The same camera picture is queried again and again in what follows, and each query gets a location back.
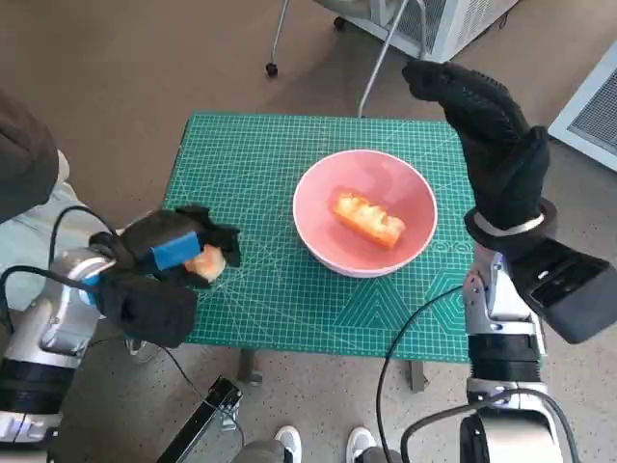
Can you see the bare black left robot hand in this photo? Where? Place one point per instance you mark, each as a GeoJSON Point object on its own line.
{"type": "Point", "coordinates": [176, 248]}

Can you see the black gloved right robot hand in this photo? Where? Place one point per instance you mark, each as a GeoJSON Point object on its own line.
{"type": "Point", "coordinates": [501, 154]}

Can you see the round toy bread bun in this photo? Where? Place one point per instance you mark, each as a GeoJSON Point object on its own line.
{"type": "Point", "coordinates": [209, 265]}

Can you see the pink bowl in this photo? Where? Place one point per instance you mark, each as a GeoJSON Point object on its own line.
{"type": "Point", "coordinates": [313, 217]}

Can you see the long toy bread loaf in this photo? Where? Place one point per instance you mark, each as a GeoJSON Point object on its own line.
{"type": "Point", "coordinates": [366, 219]}

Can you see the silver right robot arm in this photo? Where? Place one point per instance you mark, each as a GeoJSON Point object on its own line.
{"type": "Point", "coordinates": [501, 347]}

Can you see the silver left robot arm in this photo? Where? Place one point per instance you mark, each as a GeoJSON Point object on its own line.
{"type": "Point", "coordinates": [53, 318]}

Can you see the white appliance with grille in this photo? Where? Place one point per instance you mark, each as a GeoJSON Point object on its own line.
{"type": "Point", "coordinates": [593, 111]}

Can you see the green cutting mat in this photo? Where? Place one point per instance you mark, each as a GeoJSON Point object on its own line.
{"type": "Point", "coordinates": [260, 169]}

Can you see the white ventilated appliance with castors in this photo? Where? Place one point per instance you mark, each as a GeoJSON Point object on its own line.
{"type": "Point", "coordinates": [458, 24]}

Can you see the grey metal table leg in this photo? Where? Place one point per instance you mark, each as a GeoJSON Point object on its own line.
{"type": "Point", "coordinates": [249, 366]}
{"type": "Point", "coordinates": [418, 376]}

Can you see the black metal stand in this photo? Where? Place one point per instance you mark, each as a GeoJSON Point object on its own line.
{"type": "Point", "coordinates": [212, 410]}

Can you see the person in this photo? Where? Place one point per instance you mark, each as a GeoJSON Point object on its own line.
{"type": "Point", "coordinates": [287, 439]}
{"type": "Point", "coordinates": [24, 159]}

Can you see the grey metal chair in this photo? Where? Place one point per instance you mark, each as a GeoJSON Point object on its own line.
{"type": "Point", "coordinates": [271, 69]}

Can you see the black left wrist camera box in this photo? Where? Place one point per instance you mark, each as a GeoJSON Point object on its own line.
{"type": "Point", "coordinates": [154, 313]}

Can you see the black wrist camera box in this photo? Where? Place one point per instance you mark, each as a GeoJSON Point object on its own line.
{"type": "Point", "coordinates": [569, 289]}
{"type": "Point", "coordinates": [154, 313]}

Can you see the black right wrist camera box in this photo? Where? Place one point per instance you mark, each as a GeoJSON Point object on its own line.
{"type": "Point", "coordinates": [569, 289]}

